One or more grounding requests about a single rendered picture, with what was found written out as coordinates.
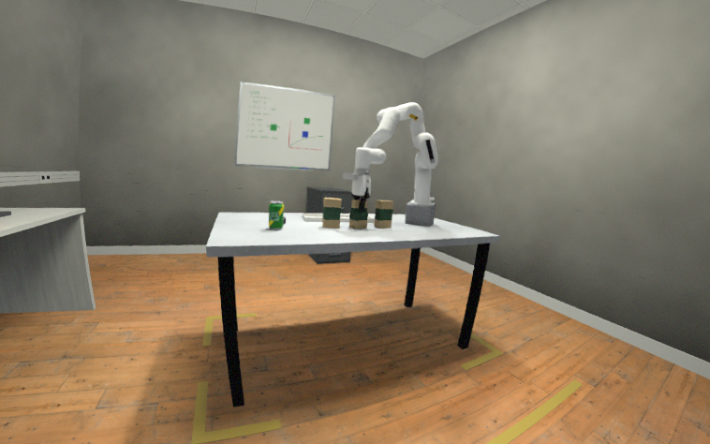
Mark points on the green and yellow drink can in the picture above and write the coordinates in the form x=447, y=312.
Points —
x=276, y=215

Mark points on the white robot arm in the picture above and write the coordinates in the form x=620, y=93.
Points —
x=426, y=158

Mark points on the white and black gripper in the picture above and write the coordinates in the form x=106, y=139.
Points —
x=361, y=188

